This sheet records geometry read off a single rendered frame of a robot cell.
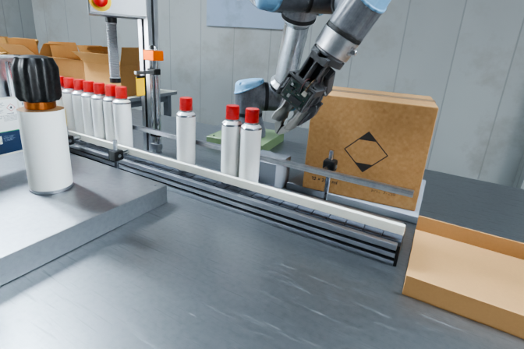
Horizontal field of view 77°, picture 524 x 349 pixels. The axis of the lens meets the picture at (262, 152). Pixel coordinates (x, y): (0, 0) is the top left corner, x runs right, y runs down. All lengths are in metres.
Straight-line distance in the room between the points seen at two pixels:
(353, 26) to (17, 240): 0.70
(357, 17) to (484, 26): 2.60
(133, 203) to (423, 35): 2.77
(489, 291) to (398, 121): 0.40
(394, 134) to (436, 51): 2.33
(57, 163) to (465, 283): 0.87
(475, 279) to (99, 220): 0.75
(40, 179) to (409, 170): 0.86
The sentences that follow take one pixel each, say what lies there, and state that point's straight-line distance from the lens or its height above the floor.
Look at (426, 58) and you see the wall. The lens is 3.17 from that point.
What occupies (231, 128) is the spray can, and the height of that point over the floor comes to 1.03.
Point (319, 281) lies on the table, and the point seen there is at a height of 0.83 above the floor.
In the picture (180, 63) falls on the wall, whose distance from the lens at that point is 3.94.
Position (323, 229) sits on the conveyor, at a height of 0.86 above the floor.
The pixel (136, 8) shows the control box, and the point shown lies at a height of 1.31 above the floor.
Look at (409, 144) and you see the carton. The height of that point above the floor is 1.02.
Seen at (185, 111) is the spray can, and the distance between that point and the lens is 0.90.
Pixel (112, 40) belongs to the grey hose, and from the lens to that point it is 1.25.
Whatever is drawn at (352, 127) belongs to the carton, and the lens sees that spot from 0.88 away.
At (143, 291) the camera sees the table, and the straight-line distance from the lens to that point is 0.62.
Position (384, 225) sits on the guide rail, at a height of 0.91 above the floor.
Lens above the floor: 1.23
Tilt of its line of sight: 18 degrees down
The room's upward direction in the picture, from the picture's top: 4 degrees clockwise
